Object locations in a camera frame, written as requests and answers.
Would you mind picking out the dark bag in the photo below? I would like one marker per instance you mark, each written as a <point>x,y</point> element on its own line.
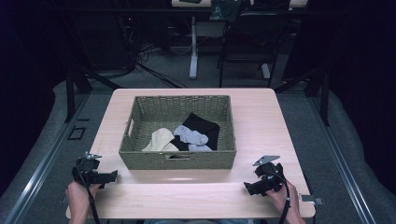
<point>224,11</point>

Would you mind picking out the black chair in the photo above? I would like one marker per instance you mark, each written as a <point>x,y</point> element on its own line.
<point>249,40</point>

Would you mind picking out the person's right hand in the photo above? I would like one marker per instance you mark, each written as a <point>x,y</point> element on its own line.
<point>281,197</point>

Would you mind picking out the black sock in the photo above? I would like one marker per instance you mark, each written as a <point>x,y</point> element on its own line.
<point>204,124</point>

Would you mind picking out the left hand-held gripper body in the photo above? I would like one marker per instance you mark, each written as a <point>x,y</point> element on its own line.
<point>84,169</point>

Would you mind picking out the cream sock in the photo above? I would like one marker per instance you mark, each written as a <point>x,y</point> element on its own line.
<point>160,140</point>

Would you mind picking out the metal floor rail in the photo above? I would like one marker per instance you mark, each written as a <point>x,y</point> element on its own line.
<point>40,174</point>
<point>342,161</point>

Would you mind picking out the person's left hand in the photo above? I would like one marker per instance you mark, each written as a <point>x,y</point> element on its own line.
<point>77,199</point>

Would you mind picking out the green woven wicker basket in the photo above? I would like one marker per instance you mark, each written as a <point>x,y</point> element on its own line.
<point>149,160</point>

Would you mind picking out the short white desk foot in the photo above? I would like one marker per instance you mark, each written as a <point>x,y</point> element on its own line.
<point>265,71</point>

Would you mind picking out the black metal stand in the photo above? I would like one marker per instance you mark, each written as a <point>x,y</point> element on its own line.
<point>324,96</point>
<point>71,96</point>

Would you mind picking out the white desk leg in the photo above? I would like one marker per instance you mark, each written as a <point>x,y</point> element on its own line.
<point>193,49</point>

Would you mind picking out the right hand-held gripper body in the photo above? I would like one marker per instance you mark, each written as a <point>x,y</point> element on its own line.
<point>268,175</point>

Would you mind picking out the metal table clamp bracket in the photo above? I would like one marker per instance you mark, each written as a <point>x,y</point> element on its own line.
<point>311,199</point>

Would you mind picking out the light desk top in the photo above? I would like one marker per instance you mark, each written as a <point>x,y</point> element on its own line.
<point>299,3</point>

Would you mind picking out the grey sock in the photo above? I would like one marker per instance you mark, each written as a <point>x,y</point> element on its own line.
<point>190,136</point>

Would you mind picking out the black floor socket frame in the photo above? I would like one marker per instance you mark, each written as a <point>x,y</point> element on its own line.
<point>70,137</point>

